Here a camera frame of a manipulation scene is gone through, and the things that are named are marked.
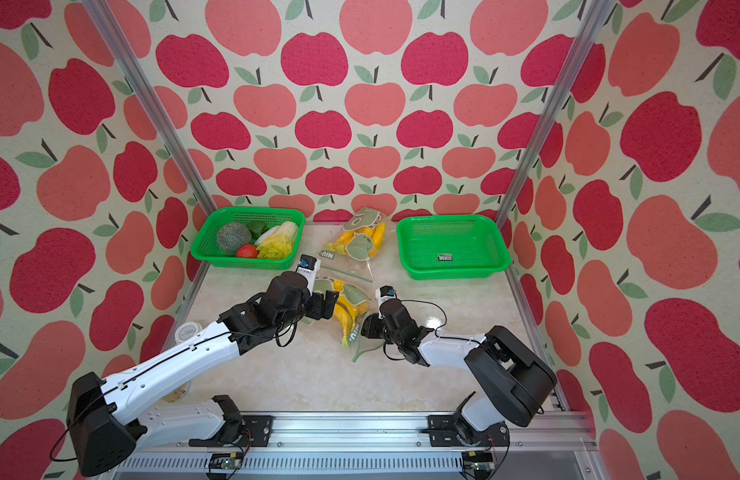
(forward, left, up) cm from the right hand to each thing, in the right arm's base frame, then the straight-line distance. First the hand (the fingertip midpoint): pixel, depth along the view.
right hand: (362, 323), depth 88 cm
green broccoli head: (+26, +49, +6) cm, 56 cm away
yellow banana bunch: (+2, +5, +3) cm, 6 cm away
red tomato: (+22, +43, +3) cm, 49 cm away
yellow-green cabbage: (+24, +32, +6) cm, 41 cm away
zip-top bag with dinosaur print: (-7, +8, +21) cm, 24 cm away
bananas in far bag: (+35, -1, +4) cm, 35 cm away
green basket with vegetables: (+24, +61, +1) cm, 65 cm away
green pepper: (+36, +46, +1) cm, 58 cm away
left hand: (-1, +8, +15) cm, 18 cm away
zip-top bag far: (+29, +4, +5) cm, 30 cm away
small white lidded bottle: (-9, +51, +3) cm, 51 cm away
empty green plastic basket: (+38, -30, -5) cm, 49 cm away
